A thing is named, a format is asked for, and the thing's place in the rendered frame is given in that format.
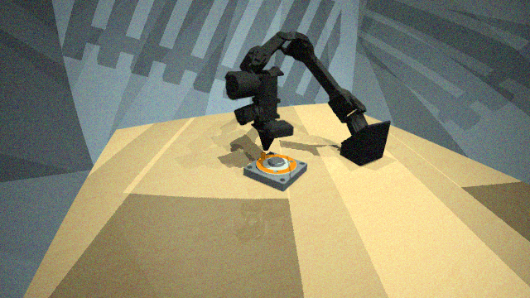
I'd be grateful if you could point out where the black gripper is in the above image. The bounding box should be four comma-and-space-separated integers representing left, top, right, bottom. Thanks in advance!
251, 95, 294, 151

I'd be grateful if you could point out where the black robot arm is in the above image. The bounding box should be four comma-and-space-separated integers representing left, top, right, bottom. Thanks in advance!
225, 31, 368, 136

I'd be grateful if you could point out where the orange round plate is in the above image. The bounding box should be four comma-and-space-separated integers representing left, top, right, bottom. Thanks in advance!
256, 152, 297, 176

